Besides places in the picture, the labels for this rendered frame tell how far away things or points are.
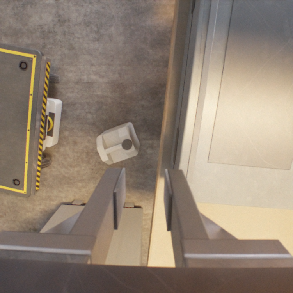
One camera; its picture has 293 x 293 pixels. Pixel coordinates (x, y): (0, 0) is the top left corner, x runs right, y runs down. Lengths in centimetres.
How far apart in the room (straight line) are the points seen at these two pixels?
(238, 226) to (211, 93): 22
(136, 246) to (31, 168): 62
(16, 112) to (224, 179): 98
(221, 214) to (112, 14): 116
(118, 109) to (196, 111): 105
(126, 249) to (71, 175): 62
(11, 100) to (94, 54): 50
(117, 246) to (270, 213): 82
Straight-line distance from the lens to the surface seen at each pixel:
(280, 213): 37
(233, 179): 23
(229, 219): 34
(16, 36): 147
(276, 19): 23
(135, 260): 100
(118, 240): 110
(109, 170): 15
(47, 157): 134
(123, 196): 16
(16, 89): 107
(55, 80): 121
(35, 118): 104
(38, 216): 166
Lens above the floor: 121
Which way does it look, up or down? 75 degrees down
